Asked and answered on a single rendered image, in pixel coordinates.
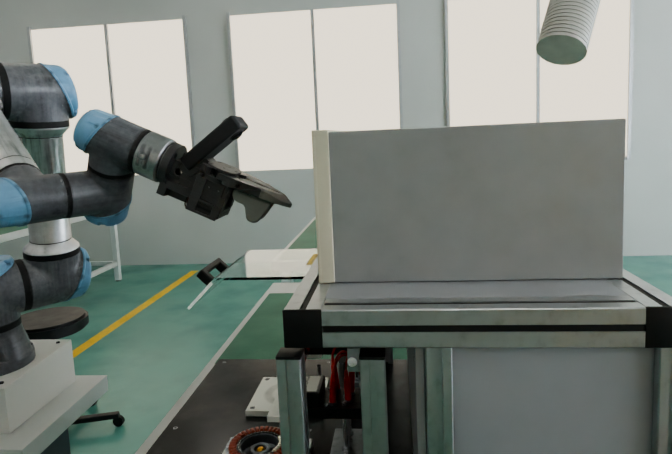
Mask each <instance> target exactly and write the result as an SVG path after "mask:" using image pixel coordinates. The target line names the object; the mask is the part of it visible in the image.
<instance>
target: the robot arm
mask: <svg viewBox="0 0 672 454"><path fill-rule="evenodd" d="M78 108H79V104H78V96H77V92H76V88H75V85H74V83H73V81H72V79H71V77H70V75H69V74H68V72H67V71H66V70H65V69H64V68H62V67H61V66H58V65H50V64H43V63H37V64H32V63H3V62H0V228H2V227H11V226H18V227H21V226H26V225H27V224H28V233H29V243H28V244H27V245H26V246H25V247H24V248H23V259H18V260H14V259H13V258H12V256H10V255H0V376H3V375H6V374H9V373H12V372H14V371H17V370H19V369H21V368H23V367H25V366H26V365H28V364H29V363H31V362H32V361H33V360H34V358H35V356H36V353H35V347H34V344H33V342H31V341H30V339H29V336H28V334H27V332H26V330H25V329H24V327H23V325H22V320H21V312H23V311H27V310H31V309H35V308H38V307H42V306H46V305H50V304H54V303H58V302H62V301H63V302H66V301H69V300H70V299H73V298H76V297H79V296H82V295H83V294H84V293H85V292H86V291H87V290H88V288H89V285H90V282H91V262H89V259H90V257H89V255H88V253H87V251H86V250H85V249H84V248H81V247H80V244H79V242H78V241H76V240H75V239H74V238H72V235H71V224H70V218H74V217H80V216H84V217H85V218H86V219H87V220H88V221H89V222H91V223H93V224H95V225H99V226H100V225H105V226H114V225H117V224H119V223H121V222H123V221H124V220H125V219H126V217H127V215H128V211H129V206H130V204H131V201H132V189H133V183H134V176H135V173H136V174H138V175H140V176H143V177H145V178H147V179H150V180H152V181H154V182H160V183H159V186H158V189H157V192H156V193H157V194H159V195H162V196H166V195H169V196H171V197H173V198H176V199H178V200H180V201H183V202H185V203H184V205H185V209H187V210H189V211H192V212H194V213H196V214H199V215H201V216H203V217H206V218H208V219H210V220H213V221H215V220H217V219H219V218H221V217H223V216H225V215H228V214H229V211H230V209H231V207H232V205H233V203H234V200H235V201H236V202H238V203H241V204H243V205H244V207H245V213H246V219H247V220H248V221H249V222H251V223H256V222H258V221H259V220H260V219H263V218H264V217H265V216H266V214H267V213H268V212H269V210H270V209H271V208H272V206H273V205H274V204H278V205H281V206H284V207H288V208H291V206H292V203H291V201H290V200H289V199H288V198H287V196H286V195H285V194H284V193H282V192H281V191H279V190H277V189H276V188H274V187H272V186H270V185H269V184H267V183H265V182H263V181H261V180H260V179H258V178H256V177H253V176H251V175H249V174H246V173H244V172H242V171H241V170H240V169H238V168H236V167H234V166H231V165H228V164H226V163H223V162H220V161H216V160H215V159H214V157H215V156H216V155H217V154H218V153H220V152H221V151H222V150H223V149H224V148H226V147H227V146H228V145H229V144H230V143H231V142H233V141H234V140H237V139H238V138H240V137H241V135H242V133H243V132H245V131H246V130H247V129H248V124H247V123H246V122H245V120H244V119H243V118H242V117H240V116H229V117H228V118H226V119H224V120H223V121H222V122H221V124H220V125H219V126H218V127H216V128H215V129H214V130H213V131H212V132H211V133H209V134H208V135H207V136H206V137H205V138H203V139H202V140H201V141H200V142H199V143H198V144H196V145H195V146H194V147H193V148H192V149H191V150H189V151H188V152H187V148H186V146H184V145H181V144H179V143H177V142H176V141H175V140H173V139H171V138H168V137H166V136H163V135H161V134H159V133H156V132H154V131H151V130H149V129H146V128H144V127H142V126H139V125H137V124H135V123H132V122H130V121H128V120H125V119H123V118H121V117H120V116H119V115H113V114H110V113H107V112H105V111H102V110H99V109H92V110H89V111H88V112H86V113H85V114H83V115H82V116H81V118H80V119H79V120H78V122H77V124H76V126H75V129H74V132H73V141H74V142H75V146H76V147H77V148H78V149H80V150H82V151H83V152H84V153H86V154H89V157H88V166H87V170H86V171H78V172H68V173H66V166H65V154H64V142H63V134H64V133H65V132H66V131H67V130H68V129H69V128H70V123H69V119H72V118H74V117H76V116H77V114H78ZM17 135H18V136H17ZM181 172H182V173H181Z"/></svg>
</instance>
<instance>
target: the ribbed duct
mask: <svg viewBox="0 0 672 454"><path fill-rule="evenodd" d="M600 2H601V0H550V1H549V4H548V8H547V11H546V14H545V18H544V21H543V25H542V28H541V31H540V35H539V38H538V42H537V45H536V51H537V54H538V55H539V56H540V57H541V58H542V59H544V60H545V61H547V62H550V63H553V64H558V65H571V64H575V63H578V62H580V61H582V60H583V59H584V58H585V57H586V54H587V51H588V47H589V43H590V39H591V36H592V32H593V28H594V24H595V20H596V17H597V13H598V9H599V5H600Z"/></svg>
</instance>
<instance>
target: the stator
mask: <svg viewBox="0 0 672 454"><path fill-rule="evenodd" d="M260 446H262V447H264V448H265V450H264V451H261V452H257V451H256V450H257V448H258V447H260ZM272 450H273V451H272ZM225 453H226V454H282V452H281V435H280V428H279V427H273V426H265V427H264V426H260V429H259V427H258V426H257V427H255V429H254V428H250V429H246V430H244V431H242V432H240V433H238V434H236V435H235V436H234V437H232V438H231V439H230V440H229V442H228V443H227V445H226V448H225Z"/></svg>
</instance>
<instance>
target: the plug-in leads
mask: <svg viewBox="0 0 672 454"><path fill-rule="evenodd" d="M335 350H336V348H334V349H333V351H332V355H331V364H332V365H331V371H332V373H331V379H330V393H329V402H328V405H331V406H334V405H337V400H336V398H337V392H341V387H340V383H339V377H338V371H337V363H338V361H339V360H340V358H341V357H343V356H346V361H345V370H344V392H345V398H344V401H346V402H347V403H348V404H349V403H352V402H353V398H352V395H355V390H354V388H355V372H349V376H348V370H347V365H348V364H347V351H345V350H342V351H340V352H339V353H338V354H337V355H336V357H335V360H334V352H335ZM341 353H346V354H341ZM340 354H341V355H340ZM339 355H340V356H339Z"/></svg>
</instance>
